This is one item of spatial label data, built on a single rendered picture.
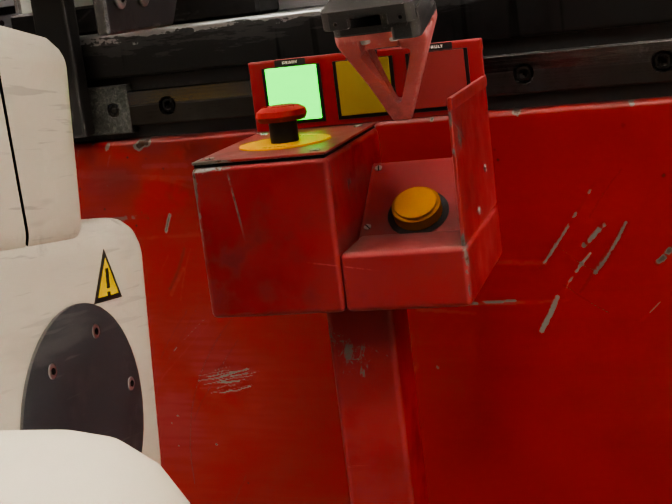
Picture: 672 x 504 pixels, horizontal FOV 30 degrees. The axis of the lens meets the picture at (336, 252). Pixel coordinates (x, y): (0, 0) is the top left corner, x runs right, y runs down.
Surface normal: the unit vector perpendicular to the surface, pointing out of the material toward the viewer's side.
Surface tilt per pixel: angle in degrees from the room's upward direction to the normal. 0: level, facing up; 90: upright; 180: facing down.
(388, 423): 90
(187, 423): 90
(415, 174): 35
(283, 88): 90
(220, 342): 91
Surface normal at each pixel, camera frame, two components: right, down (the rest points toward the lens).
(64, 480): 0.33, -0.89
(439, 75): -0.26, 0.23
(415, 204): -0.25, -0.67
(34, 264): 0.95, -0.05
